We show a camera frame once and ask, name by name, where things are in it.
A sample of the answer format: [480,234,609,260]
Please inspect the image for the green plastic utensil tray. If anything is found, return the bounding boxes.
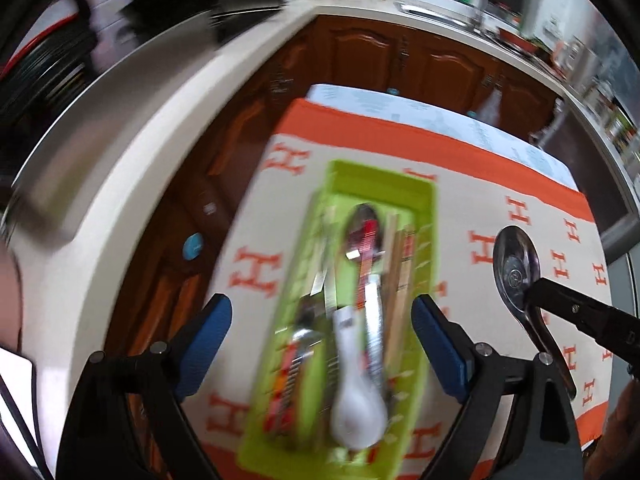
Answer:
[237,160,440,476]

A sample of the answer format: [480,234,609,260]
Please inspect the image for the dark brown wooden chopstick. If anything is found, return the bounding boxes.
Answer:
[385,212,403,361]

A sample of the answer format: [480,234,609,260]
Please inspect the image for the small metal spoon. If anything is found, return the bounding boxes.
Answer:
[292,305,328,361]

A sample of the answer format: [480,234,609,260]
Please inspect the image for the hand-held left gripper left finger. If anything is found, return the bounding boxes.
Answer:
[55,293,234,480]

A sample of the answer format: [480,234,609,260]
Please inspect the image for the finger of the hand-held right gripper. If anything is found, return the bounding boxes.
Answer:
[530,305,640,361]
[524,280,640,333]

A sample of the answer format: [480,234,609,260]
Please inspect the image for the stainless steel splash panel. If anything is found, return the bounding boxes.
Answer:
[5,7,286,241]

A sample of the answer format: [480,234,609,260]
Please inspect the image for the red patterned chopstick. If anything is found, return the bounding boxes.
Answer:
[397,225,420,311]

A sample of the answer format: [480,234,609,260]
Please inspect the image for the red pan with greens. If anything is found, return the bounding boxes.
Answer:
[497,27,541,56]

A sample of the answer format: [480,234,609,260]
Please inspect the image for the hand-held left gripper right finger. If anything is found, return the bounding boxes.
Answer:
[410,294,587,480]

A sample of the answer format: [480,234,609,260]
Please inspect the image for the blue round cabinet knob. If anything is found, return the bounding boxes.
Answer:
[182,234,205,261]

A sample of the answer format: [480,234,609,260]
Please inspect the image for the steel cabinet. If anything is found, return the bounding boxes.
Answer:
[537,97,640,261]

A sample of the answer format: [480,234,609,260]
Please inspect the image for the light blue tablecloth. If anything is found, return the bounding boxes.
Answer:
[305,84,581,191]

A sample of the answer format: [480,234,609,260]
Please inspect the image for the black pressure cooker red handle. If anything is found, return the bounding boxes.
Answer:
[0,0,98,126]

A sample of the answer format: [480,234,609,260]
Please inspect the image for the brown wooden cabinets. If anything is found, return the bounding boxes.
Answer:
[105,14,563,376]

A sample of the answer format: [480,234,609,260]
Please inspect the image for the orange printed blanket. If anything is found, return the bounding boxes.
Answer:
[197,97,613,480]

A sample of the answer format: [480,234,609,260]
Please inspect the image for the large metal spoon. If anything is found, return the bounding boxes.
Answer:
[492,225,578,402]

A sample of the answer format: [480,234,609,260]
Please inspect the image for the steel sink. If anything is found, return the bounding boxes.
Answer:
[394,0,483,28]

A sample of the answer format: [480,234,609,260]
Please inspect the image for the white kitchen countertop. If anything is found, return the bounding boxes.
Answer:
[0,0,640,376]

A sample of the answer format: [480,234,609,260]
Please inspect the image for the white rectangular device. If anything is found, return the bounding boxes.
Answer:
[0,347,39,466]

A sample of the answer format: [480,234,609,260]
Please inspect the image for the clear plastic bag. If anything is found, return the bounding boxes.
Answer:
[472,91,503,126]

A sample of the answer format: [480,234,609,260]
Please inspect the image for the white ceramic spoon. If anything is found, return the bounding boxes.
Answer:
[329,306,390,451]

